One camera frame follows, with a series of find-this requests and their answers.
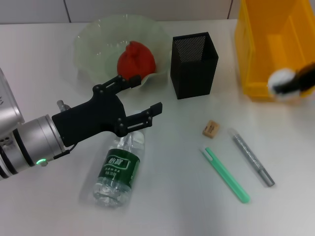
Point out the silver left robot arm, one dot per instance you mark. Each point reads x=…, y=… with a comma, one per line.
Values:
x=37, y=140

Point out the green glass fruit plate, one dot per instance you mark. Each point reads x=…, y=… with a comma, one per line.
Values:
x=98, y=49

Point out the white plastic wrap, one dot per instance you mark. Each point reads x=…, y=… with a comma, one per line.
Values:
x=280, y=76

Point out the mint green pen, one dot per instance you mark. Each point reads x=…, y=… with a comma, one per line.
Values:
x=224, y=172

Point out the grey silver pen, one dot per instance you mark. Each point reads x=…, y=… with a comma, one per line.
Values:
x=251, y=157

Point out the red-orange fruit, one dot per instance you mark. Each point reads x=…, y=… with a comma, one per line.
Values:
x=137, y=61

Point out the clear green-label water bottle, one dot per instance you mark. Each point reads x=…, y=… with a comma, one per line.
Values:
x=118, y=167

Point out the black mesh pen holder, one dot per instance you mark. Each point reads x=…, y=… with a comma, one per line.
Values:
x=194, y=78

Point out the yellow plastic bin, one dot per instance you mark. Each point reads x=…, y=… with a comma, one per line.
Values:
x=261, y=61

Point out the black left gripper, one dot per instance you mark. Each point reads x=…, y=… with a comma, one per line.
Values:
x=93, y=118

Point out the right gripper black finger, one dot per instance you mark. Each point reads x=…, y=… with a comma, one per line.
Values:
x=307, y=72
x=295, y=89

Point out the beige eraser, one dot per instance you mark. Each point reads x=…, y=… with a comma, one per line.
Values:
x=211, y=127

